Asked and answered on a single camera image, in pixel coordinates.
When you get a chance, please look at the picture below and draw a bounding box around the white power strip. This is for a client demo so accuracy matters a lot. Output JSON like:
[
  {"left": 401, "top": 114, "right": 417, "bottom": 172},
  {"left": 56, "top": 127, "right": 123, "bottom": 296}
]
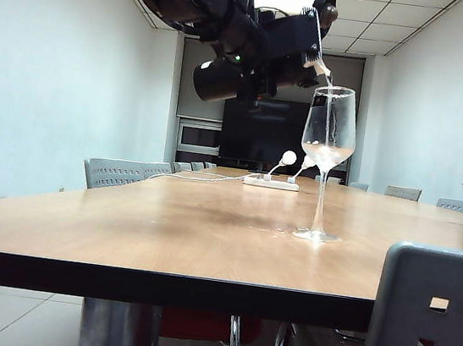
[{"left": 242, "top": 174, "right": 301, "bottom": 193}]

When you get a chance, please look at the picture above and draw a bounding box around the black thermos cup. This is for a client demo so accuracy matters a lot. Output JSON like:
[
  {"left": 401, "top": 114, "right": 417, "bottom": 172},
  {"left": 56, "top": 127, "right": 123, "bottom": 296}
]
[{"left": 188, "top": 0, "right": 345, "bottom": 119}]

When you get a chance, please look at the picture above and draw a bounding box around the white power strip cord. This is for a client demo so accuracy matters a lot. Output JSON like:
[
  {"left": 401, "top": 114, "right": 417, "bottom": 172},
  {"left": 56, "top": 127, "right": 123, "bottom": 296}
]
[{"left": 144, "top": 162, "right": 251, "bottom": 193}]

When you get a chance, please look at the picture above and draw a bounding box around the grey cabinet with dark glass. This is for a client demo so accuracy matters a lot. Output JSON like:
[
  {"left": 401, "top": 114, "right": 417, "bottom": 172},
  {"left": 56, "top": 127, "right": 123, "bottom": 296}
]
[{"left": 173, "top": 115, "right": 224, "bottom": 157}]

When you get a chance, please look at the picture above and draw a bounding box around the black television on stand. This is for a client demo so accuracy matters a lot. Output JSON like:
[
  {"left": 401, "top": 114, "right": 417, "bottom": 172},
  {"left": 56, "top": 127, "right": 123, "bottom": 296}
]
[{"left": 215, "top": 91, "right": 316, "bottom": 180}]

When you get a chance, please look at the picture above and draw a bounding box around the red chair with chrome legs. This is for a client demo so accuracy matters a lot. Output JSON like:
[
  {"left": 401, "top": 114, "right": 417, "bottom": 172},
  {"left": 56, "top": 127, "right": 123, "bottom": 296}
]
[{"left": 152, "top": 304, "right": 265, "bottom": 346}]

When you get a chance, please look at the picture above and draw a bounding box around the grey table pedestal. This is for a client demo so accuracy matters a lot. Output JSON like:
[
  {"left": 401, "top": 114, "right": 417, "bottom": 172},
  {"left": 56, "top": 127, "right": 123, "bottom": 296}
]
[{"left": 77, "top": 296, "right": 164, "bottom": 346}]

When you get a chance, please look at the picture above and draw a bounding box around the clear stemmed wine glass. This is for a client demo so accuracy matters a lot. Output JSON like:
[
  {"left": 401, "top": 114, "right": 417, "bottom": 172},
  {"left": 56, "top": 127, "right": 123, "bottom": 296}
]
[{"left": 288, "top": 82, "right": 364, "bottom": 246}]

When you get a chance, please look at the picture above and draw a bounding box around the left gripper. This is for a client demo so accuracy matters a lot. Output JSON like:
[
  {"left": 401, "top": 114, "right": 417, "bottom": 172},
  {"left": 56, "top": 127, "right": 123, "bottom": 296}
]
[{"left": 236, "top": 0, "right": 328, "bottom": 111}]

